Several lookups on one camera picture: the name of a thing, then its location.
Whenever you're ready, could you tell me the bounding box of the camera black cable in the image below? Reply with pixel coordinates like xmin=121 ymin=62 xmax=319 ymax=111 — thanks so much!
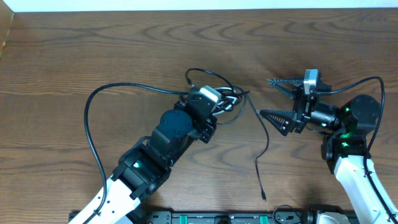
xmin=81 ymin=82 xmax=191 ymax=224
xmin=306 ymin=76 xmax=386 ymax=156

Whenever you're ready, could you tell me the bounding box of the right camera black cable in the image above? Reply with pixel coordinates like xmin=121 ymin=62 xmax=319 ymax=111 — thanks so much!
xmin=306 ymin=76 xmax=386 ymax=156

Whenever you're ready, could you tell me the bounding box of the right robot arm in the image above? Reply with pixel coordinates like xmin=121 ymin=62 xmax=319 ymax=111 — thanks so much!
xmin=258 ymin=70 xmax=397 ymax=223

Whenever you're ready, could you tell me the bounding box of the left camera black cable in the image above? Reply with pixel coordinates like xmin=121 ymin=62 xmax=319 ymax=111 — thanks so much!
xmin=81 ymin=82 xmax=191 ymax=224

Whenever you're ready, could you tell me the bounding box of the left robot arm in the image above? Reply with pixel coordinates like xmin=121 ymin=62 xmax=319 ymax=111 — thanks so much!
xmin=71 ymin=86 xmax=221 ymax=223

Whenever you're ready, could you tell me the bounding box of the white usb cable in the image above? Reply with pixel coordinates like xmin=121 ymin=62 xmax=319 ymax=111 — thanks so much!
xmin=214 ymin=86 xmax=241 ymax=113

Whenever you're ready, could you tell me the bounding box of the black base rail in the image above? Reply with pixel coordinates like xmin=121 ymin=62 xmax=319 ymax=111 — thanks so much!
xmin=70 ymin=203 xmax=358 ymax=224

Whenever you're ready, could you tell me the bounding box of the black usb cable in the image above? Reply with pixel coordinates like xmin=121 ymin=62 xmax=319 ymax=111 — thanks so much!
xmin=185 ymin=68 xmax=271 ymax=202

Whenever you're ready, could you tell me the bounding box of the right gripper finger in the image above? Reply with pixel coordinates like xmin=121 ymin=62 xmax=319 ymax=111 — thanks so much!
xmin=267 ymin=78 xmax=303 ymax=100
xmin=259 ymin=110 xmax=297 ymax=136

